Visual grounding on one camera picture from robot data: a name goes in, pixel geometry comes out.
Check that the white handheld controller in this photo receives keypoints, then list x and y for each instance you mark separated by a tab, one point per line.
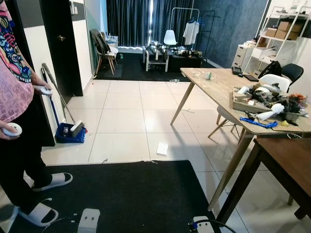
45	90
12	129

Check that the person's left hand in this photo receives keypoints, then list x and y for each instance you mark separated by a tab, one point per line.
37	82

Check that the black door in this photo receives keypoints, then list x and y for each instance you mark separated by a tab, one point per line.
63	53

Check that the white drawer unit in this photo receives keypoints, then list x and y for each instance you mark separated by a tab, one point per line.
241	57

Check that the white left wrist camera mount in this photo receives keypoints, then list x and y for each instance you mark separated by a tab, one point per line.
89	221

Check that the black office chair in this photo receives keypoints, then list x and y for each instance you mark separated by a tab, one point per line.
293	73

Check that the wooden chair with dark clothes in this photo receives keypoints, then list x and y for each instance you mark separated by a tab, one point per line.
102	48

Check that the white paper sheet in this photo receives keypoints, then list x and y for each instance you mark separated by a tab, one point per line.
162	148

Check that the white shelf rack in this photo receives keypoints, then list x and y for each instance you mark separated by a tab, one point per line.
286	41

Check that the person in pink shirt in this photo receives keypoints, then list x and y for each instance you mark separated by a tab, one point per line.
14	97

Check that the black phone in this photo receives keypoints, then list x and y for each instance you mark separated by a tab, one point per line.
250	77

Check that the white slipper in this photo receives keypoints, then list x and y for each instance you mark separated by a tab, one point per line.
53	180
39	214

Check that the low bench with silver items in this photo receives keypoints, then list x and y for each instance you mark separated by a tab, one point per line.
172	60

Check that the brown cardboard storage box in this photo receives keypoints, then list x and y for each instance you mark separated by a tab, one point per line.
290	29

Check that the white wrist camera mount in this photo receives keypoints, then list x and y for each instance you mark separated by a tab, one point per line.
203	225
89	221

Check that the small yellow ball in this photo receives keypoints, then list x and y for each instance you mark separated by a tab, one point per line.
285	124

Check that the dark curtains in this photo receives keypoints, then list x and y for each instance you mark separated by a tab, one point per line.
131	22

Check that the dark carpet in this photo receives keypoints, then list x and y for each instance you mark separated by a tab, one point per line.
131	73

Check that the white clothes rack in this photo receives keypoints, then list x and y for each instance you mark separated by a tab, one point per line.
185	8

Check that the black rug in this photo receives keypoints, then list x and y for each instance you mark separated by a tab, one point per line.
136	199

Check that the black backpack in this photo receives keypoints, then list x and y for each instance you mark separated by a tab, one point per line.
269	69

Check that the cluttered cardboard pulp tray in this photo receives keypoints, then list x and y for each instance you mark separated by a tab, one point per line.
248	104

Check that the person's right hand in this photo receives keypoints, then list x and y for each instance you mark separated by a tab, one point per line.
2	133

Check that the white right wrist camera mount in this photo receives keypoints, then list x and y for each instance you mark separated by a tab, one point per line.
203	225

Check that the dark brown wooden table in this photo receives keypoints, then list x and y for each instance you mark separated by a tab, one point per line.
286	155

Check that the light wooden table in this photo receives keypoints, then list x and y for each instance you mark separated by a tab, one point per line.
218	85

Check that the white hanging shirt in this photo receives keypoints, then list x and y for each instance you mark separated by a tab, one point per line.
191	33

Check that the blue mop bucket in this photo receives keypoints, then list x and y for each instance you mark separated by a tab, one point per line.
68	137

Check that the white bulb shaped object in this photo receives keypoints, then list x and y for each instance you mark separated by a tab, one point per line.
269	111

